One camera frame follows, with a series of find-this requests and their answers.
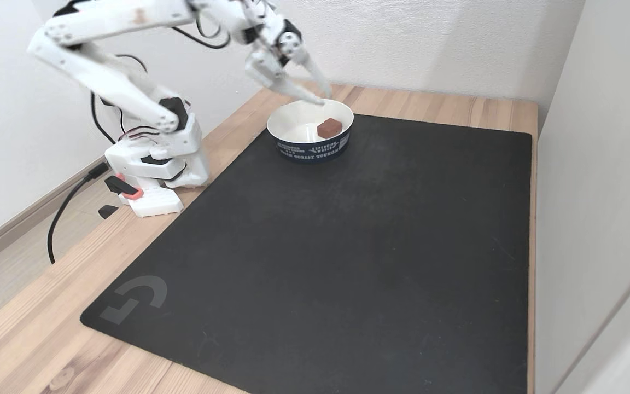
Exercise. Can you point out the brown toy block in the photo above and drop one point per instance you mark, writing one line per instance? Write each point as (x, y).
(329, 127)

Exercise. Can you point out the white navy paper bowl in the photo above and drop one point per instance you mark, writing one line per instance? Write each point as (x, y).
(298, 123)

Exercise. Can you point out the black desk mat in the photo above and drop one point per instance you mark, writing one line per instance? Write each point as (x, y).
(348, 262)

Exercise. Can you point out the black orange table clamp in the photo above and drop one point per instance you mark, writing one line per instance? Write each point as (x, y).
(123, 187)

